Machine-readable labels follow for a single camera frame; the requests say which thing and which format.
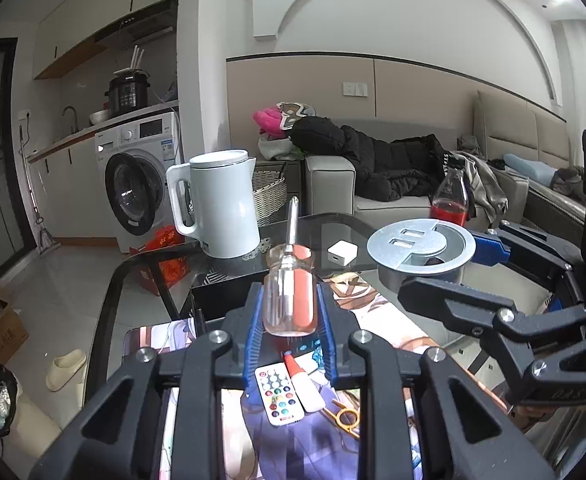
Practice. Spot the kitchen faucet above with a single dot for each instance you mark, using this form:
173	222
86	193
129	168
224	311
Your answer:
71	116

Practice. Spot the white kitchen counter cabinet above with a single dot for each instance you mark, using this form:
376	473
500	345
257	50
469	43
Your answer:
68	185

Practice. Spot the black pressure cooker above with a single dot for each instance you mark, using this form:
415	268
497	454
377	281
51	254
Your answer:
128	94

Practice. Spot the pile of light clothes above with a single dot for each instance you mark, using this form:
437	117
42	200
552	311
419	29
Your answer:
275	149

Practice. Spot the white charger adapter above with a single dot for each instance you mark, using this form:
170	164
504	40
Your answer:
342	251

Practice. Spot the wicker basket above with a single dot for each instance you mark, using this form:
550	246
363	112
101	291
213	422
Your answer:
270	195

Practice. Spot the white remote control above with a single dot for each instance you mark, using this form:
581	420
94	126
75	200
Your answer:
279	395

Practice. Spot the printed desk mat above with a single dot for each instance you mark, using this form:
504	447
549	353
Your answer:
273	452

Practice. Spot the black puffer jacket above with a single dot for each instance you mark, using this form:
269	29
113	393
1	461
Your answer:
368	152

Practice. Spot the white upper cabinets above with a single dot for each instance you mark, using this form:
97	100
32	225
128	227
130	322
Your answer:
83	20

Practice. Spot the white washing machine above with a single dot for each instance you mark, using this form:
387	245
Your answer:
145	135

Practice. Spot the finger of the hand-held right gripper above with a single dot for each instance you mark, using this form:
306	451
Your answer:
490	249
453	305

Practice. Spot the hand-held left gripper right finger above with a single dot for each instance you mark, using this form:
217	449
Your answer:
329	330

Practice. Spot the cola bottle red label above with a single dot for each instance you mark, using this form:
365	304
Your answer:
450	200

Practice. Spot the white electric kettle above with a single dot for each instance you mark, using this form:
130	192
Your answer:
223	200

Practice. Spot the black box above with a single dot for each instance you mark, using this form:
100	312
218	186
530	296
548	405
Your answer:
218	302

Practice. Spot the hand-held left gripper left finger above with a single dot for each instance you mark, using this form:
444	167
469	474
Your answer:
254	330

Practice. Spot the grey sofa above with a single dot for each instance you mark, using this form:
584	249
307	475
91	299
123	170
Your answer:
330	185

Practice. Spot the patterned cushion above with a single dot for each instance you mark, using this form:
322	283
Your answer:
295	112

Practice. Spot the pink cloth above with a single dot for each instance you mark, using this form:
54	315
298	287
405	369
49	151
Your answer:
268	120

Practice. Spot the white tube red cap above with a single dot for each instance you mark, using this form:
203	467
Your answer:
308	390

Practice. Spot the light blue pillow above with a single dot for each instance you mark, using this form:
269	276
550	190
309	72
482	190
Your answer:
525	166

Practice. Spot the grey round desk grommet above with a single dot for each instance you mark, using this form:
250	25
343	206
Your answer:
423	255

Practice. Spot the metal bowl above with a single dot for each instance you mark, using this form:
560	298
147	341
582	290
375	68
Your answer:
99	116

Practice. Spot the cardboard box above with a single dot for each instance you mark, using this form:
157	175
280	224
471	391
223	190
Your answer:
3	332

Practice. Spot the white wall switch panel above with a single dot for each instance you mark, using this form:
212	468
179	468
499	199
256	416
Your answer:
355	89

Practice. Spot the range hood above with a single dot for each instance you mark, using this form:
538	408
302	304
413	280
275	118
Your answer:
143	22

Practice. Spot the mop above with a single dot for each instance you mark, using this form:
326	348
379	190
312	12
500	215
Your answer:
35	200

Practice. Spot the beige slipper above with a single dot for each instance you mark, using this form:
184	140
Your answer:
65	367

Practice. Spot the grey clothes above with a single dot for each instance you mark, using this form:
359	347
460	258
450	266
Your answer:
485	185

